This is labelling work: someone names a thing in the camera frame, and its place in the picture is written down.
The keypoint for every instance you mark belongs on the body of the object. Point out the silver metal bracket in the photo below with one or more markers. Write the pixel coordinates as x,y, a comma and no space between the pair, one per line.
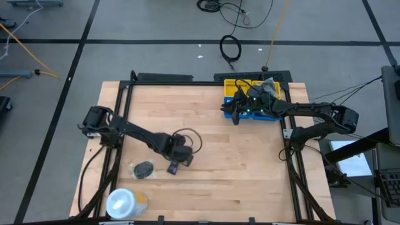
287,133

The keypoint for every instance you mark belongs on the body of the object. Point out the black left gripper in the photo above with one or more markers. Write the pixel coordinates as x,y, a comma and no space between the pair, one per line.
182,153

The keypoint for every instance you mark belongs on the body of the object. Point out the white yellow wipes canister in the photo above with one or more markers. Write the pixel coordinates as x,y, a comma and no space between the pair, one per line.
122,203

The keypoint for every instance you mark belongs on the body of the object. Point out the person's foot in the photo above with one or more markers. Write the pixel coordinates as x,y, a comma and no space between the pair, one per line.
7,22

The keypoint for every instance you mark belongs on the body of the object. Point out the black cart wheel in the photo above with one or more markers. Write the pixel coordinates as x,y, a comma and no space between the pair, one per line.
3,103

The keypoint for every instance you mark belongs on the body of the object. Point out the black perforated box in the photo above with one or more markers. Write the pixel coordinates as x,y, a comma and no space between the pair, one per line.
237,76

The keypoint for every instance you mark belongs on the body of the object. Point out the black laptop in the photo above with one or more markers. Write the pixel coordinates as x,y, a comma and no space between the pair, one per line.
390,187

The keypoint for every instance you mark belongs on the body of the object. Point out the black round plug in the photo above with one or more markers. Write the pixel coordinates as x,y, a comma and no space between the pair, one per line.
265,68

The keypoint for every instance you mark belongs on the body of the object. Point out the black desk leg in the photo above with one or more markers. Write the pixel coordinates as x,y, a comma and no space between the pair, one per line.
359,147

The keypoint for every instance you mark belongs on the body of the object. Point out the black aluminium frame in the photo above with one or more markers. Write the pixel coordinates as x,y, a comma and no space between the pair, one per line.
187,83

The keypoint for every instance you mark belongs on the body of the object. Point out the grey table foot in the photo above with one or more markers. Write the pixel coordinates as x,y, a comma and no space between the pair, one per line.
15,73
34,3

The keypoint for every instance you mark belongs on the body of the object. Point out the black table clip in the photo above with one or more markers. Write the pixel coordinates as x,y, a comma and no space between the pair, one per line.
252,220
161,219

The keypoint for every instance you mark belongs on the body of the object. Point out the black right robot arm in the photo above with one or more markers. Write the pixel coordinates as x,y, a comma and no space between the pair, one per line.
312,107

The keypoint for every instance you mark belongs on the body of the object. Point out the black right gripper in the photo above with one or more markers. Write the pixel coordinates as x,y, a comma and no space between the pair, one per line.
259,103

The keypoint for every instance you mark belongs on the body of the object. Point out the white sheet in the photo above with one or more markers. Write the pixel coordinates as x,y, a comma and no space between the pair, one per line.
353,165

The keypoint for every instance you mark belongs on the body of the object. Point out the dark navy tube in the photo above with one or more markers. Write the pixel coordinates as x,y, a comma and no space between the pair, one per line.
172,168

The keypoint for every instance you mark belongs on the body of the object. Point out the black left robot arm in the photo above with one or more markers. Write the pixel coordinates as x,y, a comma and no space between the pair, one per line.
134,132

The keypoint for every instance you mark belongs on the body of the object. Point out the yellow plastic basket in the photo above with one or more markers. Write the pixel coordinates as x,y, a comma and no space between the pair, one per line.
277,91
231,87

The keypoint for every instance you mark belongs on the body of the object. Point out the black flat box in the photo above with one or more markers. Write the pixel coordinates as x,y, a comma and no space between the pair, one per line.
165,77

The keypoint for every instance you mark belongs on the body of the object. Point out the grey panel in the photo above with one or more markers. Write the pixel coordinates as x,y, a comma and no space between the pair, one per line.
392,106

